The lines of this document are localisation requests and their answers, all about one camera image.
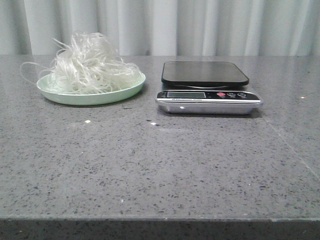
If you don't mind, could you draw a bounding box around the white pleated curtain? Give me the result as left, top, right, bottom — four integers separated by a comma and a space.
0, 0, 320, 56

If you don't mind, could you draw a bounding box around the black silver kitchen scale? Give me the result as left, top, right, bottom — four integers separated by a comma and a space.
155, 60, 263, 115

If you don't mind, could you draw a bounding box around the light green round plate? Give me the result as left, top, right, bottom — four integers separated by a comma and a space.
36, 73, 146, 106

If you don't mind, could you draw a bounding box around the white vermicelli noodle bundle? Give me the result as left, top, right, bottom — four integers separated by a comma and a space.
34, 31, 145, 95

